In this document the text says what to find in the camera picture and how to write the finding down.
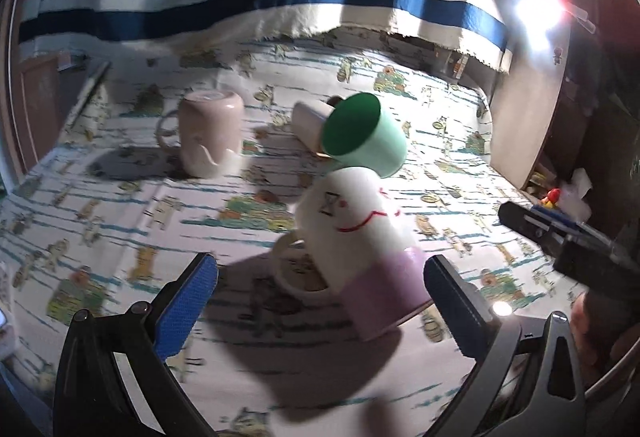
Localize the grey rod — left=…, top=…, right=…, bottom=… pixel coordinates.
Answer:
left=66, top=61, right=113, bottom=130

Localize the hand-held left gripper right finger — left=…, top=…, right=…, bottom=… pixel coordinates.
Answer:
left=424, top=254, right=588, bottom=437

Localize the green cup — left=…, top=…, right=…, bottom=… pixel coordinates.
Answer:
left=321, top=92, right=409, bottom=179

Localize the small cream cup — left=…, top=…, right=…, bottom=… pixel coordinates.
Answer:
left=291, top=98, right=343, bottom=155

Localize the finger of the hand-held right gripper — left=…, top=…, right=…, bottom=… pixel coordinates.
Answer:
left=498, top=201, right=627, bottom=264

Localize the person's right hand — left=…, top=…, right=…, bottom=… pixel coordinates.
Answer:
left=570, top=291, right=640, bottom=395

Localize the white and purple mug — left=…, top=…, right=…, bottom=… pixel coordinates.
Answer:
left=272, top=166, right=435, bottom=344

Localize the wooden cabinet panel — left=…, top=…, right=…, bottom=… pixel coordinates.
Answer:
left=487, top=2, right=575, bottom=194

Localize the brown wooden door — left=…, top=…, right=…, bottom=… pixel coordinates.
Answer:
left=9, top=53, right=65, bottom=179

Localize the white crumpled tissue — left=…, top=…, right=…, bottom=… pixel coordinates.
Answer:
left=561, top=167, right=597, bottom=224

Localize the cartoon printed tablecloth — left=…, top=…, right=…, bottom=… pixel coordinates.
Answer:
left=0, top=36, right=593, bottom=437

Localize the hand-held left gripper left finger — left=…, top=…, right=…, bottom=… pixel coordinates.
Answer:
left=52, top=252, right=221, bottom=437

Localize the pink mug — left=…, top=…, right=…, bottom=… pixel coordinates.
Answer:
left=156, top=90, right=246, bottom=179

